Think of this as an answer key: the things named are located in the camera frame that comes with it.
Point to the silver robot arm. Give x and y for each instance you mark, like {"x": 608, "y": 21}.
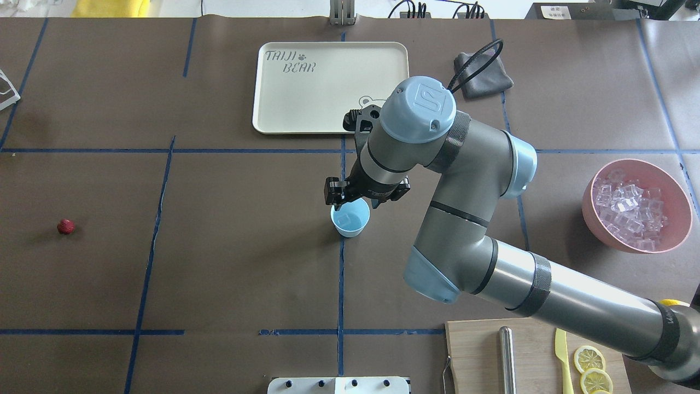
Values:
{"x": 419, "y": 124}

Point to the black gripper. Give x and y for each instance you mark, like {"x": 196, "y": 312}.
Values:
{"x": 367, "y": 191}

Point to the aluminium frame post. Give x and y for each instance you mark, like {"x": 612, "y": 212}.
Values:
{"x": 342, "y": 13}

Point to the black power strip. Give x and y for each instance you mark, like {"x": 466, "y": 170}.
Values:
{"x": 438, "y": 9}

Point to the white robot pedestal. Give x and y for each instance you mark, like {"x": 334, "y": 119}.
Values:
{"x": 340, "y": 384}

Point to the pink bowl of ice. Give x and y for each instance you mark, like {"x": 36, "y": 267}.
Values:
{"x": 636, "y": 207}

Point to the grey folded cloth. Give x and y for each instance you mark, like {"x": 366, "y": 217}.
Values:
{"x": 491, "y": 81}

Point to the lemon slices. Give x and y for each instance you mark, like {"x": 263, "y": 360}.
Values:
{"x": 591, "y": 364}

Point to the white wire cup rack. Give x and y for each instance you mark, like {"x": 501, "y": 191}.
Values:
{"x": 9, "y": 94}

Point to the light blue cup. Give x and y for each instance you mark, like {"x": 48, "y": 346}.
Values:
{"x": 359, "y": 207}

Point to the cream bear tray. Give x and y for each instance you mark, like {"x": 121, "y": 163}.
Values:
{"x": 307, "y": 87}

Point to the red strawberry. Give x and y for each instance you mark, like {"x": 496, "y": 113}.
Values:
{"x": 66, "y": 227}

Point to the yellow towel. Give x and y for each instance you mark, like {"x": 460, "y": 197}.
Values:
{"x": 111, "y": 9}

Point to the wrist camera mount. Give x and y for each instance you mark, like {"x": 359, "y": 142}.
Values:
{"x": 361, "y": 122}

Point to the ice cube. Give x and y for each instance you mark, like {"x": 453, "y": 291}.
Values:
{"x": 347, "y": 221}

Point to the yellow plastic knife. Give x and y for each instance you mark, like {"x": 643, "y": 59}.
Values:
{"x": 560, "y": 346}

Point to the wooden cutting board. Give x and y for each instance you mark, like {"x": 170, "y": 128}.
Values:
{"x": 475, "y": 349}

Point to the lemon near board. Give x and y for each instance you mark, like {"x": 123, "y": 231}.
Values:
{"x": 673, "y": 302}

